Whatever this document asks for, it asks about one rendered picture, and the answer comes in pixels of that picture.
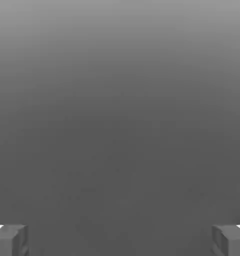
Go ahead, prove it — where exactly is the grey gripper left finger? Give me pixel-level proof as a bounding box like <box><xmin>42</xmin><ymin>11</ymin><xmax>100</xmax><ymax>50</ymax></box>
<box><xmin>0</xmin><ymin>223</ymin><xmax>30</xmax><ymax>256</ymax></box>

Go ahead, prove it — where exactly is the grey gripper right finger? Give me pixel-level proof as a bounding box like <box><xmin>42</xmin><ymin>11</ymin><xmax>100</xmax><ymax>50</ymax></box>
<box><xmin>211</xmin><ymin>223</ymin><xmax>240</xmax><ymax>256</ymax></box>

